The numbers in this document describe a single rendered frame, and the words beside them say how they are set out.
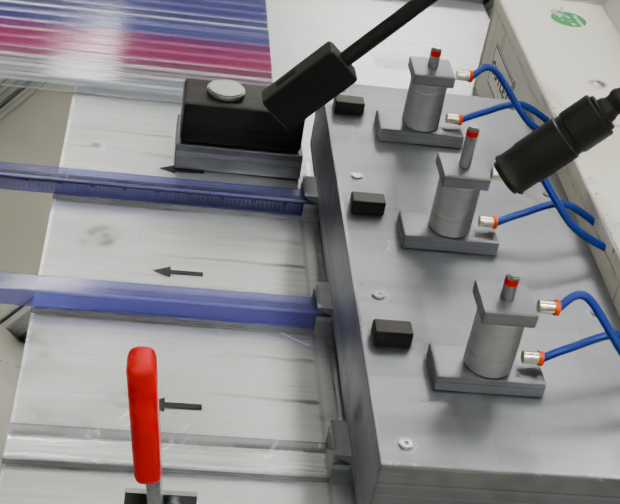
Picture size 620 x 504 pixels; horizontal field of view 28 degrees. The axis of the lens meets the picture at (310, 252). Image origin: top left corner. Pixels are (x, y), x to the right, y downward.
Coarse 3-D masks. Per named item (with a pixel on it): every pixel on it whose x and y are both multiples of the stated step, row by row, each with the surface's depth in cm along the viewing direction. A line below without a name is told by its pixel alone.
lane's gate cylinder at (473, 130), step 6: (468, 126) 62; (474, 126) 62; (468, 132) 62; (474, 132) 61; (468, 138) 62; (474, 138) 62; (468, 144) 62; (474, 144) 62; (462, 150) 62; (468, 150) 62; (462, 156) 62; (468, 156) 62; (462, 162) 62; (468, 162) 62
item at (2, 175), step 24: (0, 168) 74; (24, 168) 74; (48, 168) 74; (72, 168) 75; (48, 192) 74; (72, 192) 74; (96, 192) 74; (120, 192) 74; (144, 192) 75; (168, 192) 75; (192, 192) 75; (216, 192) 75; (240, 192) 75; (264, 192) 76; (288, 192) 76
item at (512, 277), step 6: (510, 270) 53; (510, 276) 53; (516, 276) 53; (504, 282) 53; (510, 282) 53; (516, 282) 53; (504, 288) 53; (510, 288) 53; (516, 288) 53; (504, 294) 54; (510, 294) 53; (510, 300) 54
